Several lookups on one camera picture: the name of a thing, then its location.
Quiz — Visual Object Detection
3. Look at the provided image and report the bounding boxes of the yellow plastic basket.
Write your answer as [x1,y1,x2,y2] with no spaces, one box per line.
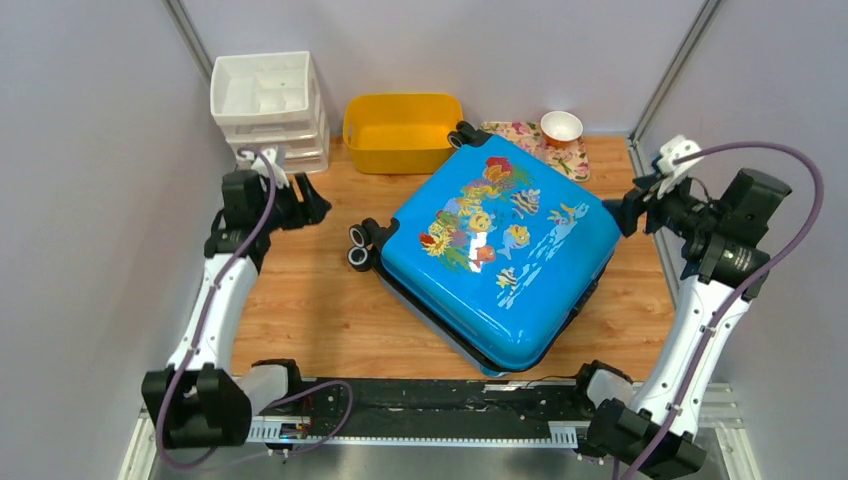
[342,92,464,175]

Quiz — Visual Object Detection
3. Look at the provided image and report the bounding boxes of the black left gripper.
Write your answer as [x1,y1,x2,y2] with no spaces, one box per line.
[256,172,333,234]

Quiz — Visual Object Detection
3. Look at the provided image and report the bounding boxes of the blue fish print suitcase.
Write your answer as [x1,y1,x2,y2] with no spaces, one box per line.
[347,121,620,377]

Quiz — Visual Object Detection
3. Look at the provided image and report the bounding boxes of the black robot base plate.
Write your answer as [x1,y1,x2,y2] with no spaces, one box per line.
[239,377,637,442]

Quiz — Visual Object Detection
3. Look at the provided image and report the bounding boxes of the white plastic drawer unit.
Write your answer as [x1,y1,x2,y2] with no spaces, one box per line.
[210,51,330,173]

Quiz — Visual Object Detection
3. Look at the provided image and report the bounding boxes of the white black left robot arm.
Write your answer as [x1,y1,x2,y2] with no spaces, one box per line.
[141,170,332,450]

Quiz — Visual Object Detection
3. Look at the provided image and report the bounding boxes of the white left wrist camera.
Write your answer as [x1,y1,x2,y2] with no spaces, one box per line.
[235,146,290,189]

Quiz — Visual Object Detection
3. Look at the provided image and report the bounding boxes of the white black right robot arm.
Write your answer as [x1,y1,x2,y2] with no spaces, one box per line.
[570,168,791,479]

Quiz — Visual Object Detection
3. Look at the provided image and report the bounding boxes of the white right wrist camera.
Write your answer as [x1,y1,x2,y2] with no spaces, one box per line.
[653,135,703,198]

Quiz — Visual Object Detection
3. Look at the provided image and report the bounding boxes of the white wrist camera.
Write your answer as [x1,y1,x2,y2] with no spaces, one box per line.
[235,146,290,189]
[653,135,703,198]

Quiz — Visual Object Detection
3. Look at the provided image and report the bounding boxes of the floral pattern tray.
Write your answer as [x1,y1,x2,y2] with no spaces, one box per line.
[480,121,590,182]

